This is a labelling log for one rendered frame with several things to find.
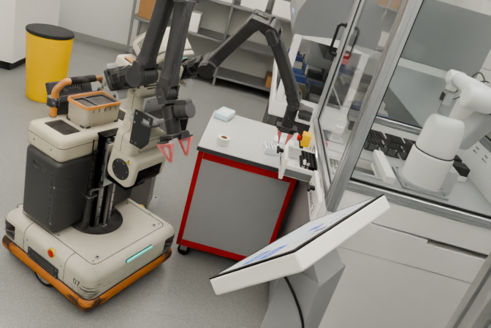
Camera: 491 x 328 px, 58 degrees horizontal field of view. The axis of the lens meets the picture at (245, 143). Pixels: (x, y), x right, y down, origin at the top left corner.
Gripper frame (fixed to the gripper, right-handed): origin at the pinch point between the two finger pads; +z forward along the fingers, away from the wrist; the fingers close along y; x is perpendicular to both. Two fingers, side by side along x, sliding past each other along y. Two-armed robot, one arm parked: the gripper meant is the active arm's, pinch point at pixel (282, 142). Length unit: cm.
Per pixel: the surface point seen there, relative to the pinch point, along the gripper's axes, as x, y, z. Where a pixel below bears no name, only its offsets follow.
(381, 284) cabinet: -52, 51, 30
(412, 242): -52, 55, 7
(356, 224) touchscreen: -98, 15, -21
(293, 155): 14.7, 9.3, 11.3
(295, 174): -9.6, 9.7, 10.8
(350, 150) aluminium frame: -52, 19, -24
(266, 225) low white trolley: 15, 6, 58
